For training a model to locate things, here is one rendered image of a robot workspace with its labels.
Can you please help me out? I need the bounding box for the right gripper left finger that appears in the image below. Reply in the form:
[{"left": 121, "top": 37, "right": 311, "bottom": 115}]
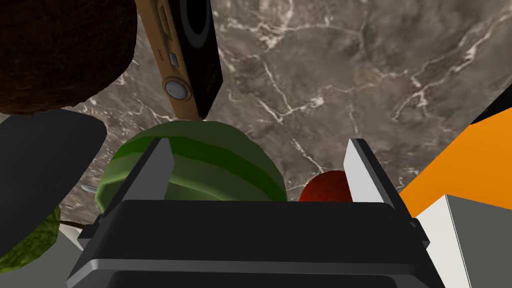
[{"left": 115, "top": 137, "right": 176, "bottom": 203}]

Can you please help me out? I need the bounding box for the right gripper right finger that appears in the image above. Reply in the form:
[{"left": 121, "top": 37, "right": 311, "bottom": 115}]
[{"left": 342, "top": 138, "right": 413, "bottom": 219}]

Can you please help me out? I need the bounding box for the red apple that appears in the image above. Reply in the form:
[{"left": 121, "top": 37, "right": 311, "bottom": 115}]
[{"left": 297, "top": 170, "right": 354, "bottom": 203}]

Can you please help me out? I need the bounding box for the green striped round melon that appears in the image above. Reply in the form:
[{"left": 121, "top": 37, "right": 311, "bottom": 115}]
[{"left": 94, "top": 119, "right": 289, "bottom": 214}]

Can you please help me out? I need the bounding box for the dark grey rounded object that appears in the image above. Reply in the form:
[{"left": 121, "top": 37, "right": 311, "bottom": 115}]
[{"left": 0, "top": 109, "right": 109, "bottom": 258}]

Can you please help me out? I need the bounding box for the orange box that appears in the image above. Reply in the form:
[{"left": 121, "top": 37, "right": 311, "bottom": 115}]
[{"left": 398, "top": 107, "right": 512, "bottom": 219}]

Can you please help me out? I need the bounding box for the white and grey block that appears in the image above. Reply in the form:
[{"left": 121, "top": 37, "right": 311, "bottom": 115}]
[{"left": 415, "top": 194, "right": 512, "bottom": 288}]

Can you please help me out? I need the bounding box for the green textured round fruit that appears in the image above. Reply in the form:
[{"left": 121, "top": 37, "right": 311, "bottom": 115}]
[{"left": 0, "top": 205, "right": 62, "bottom": 274}]

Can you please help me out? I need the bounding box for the dark brown round object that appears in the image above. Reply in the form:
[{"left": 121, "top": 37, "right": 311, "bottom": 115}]
[{"left": 0, "top": 0, "right": 139, "bottom": 116}]

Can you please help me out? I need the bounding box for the tan and black camera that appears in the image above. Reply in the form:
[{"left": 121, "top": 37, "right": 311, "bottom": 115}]
[{"left": 135, "top": 0, "right": 224, "bottom": 121}]

